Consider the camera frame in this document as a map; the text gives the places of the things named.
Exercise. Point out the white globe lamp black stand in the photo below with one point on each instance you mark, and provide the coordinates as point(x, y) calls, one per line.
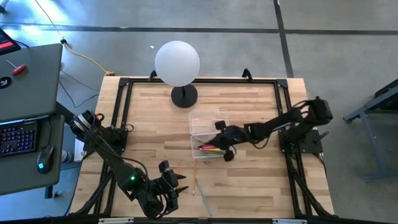
point(177, 62)

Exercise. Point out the yellow highlighter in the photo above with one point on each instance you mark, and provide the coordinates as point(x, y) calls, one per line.
point(211, 152)

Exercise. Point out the white label strip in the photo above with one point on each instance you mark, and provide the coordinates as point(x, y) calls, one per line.
point(289, 221)
point(115, 220)

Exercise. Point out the clear plastic supply box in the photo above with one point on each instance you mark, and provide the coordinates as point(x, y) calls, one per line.
point(202, 121)

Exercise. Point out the black backlit keyboard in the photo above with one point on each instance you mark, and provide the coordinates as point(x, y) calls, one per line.
point(18, 138)

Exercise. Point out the grey office desk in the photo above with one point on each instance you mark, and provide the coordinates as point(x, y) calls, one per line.
point(31, 87)

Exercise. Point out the black round puck red logo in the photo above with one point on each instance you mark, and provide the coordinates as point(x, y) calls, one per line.
point(4, 82)

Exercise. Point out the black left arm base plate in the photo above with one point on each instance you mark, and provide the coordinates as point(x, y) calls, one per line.
point(121, 144)

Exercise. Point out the black equipment top right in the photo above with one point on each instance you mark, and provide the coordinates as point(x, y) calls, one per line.
point(233, 80)

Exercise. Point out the black frame hook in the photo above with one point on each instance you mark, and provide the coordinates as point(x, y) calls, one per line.
point(248, 74)
point(152, 75)

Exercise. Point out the white box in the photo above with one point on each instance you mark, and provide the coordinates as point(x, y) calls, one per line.
point(78, 152)

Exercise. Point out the black computer mouse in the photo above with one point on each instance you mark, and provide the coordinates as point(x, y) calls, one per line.
point(45, 160)

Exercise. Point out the blue pencil green ferrule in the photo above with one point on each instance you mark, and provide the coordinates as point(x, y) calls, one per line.
point(203, 197)

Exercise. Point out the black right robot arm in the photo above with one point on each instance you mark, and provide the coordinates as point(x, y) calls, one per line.
point(280, 123)

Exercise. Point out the black computer monitor red bar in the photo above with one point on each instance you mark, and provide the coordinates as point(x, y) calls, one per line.
point(7, 45)

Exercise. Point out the orange pencil red eraser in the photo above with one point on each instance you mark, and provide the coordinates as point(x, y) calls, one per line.
point(194, 177)
point(178, 166)

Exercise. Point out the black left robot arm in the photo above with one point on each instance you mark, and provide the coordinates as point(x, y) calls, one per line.
point(112, 155)

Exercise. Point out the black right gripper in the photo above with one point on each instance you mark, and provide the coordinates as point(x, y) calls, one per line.
point(233, 135)

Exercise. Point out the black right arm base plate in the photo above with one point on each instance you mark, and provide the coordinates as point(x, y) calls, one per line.
point(311, 144)

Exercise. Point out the blue-grey metal bench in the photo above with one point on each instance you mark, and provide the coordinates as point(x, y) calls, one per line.
point(363, 113)

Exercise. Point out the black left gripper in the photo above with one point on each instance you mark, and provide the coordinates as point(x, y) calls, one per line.
point(164, 193)

